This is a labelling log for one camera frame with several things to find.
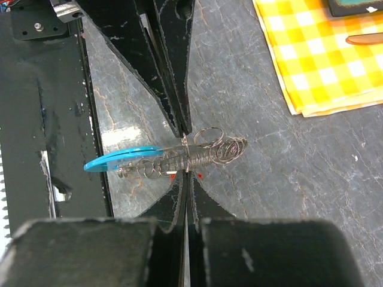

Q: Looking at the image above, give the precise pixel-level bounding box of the orange white checkered cloth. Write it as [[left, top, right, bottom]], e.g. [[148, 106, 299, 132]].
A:
[[253, 1, 382, 117]]

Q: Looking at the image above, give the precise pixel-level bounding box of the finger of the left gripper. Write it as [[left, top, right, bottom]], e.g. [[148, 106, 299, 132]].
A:
[[145, 1, 195, 135]]

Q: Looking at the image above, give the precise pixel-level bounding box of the black green square plate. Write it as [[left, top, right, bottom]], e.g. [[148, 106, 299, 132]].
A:
[[326, 0, 382, 17]]

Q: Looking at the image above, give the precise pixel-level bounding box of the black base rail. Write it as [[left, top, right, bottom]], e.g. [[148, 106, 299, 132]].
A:
[[1, 13, 113, 233]]

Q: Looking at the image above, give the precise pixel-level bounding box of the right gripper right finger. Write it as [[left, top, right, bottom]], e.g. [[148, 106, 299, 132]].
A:
[[187, 172, 364, 286]]

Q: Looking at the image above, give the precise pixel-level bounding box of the gold knife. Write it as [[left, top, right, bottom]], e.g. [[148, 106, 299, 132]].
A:
[[346, 33, 382, 45]]

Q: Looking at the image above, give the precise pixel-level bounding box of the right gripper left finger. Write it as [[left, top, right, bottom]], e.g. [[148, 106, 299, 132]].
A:
[[1, 171, 187, 286]]

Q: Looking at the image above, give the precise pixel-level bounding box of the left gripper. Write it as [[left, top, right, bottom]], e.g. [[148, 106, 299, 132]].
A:
[[50, 0, 173, 131]]

